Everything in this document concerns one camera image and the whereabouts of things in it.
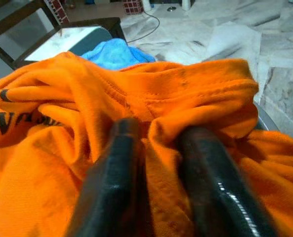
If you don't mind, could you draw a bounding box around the blue cloth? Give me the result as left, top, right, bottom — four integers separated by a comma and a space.
81, 38, 157, 72

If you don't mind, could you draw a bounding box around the red grid pattern box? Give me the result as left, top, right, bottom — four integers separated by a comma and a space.
121, 0, 145, 15
43, 0, 71, 26

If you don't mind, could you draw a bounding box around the dark wood glass table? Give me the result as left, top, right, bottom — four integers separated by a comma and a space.
0, 0, 127, 71

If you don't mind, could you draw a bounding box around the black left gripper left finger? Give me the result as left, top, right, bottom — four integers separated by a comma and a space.
67, 118, 151, 237

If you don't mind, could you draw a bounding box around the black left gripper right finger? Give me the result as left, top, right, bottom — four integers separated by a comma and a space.
178, 126, 278, 237

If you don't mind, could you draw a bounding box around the grey floor cable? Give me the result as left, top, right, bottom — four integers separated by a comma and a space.
126, 9, 161, 44

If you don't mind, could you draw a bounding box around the orange shirt black print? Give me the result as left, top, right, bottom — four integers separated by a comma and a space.
0, 51, 293, 237

